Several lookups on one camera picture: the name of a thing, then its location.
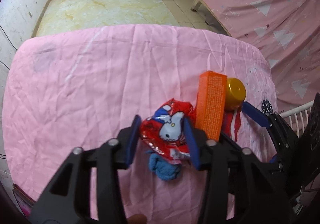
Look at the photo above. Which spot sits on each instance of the person's left hand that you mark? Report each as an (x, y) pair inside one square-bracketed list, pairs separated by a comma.
[(137, 219)]

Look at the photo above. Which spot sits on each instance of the pink tree print curtain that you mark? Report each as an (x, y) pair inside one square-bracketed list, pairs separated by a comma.
[(262, 2)]

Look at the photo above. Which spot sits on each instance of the blue cloth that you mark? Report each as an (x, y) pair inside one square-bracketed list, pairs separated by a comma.
[(165, 171)]

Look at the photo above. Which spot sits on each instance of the red white striped wrapper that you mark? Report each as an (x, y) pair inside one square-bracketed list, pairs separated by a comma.
[(231, 124)]

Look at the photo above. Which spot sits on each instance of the orange box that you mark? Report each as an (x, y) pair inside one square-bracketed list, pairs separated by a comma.
[(211, 104)]

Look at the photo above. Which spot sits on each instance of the red cartoon snack packet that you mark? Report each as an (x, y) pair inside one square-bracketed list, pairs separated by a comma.
[(165, 124)]

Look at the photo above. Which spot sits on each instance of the pink bed sheet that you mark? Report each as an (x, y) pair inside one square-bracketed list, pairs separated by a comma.
[(87, 89)]

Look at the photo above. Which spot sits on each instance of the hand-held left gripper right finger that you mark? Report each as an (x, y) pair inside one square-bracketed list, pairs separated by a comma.
[(191, 144)]

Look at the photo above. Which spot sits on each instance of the gold cap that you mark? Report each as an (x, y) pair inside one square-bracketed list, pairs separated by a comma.
[(235, 91)]

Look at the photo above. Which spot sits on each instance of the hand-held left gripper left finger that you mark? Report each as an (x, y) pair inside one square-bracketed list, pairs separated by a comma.
[(131, 141)]

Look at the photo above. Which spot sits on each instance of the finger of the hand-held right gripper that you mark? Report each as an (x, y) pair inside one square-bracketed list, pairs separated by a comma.
[(255, 114)]

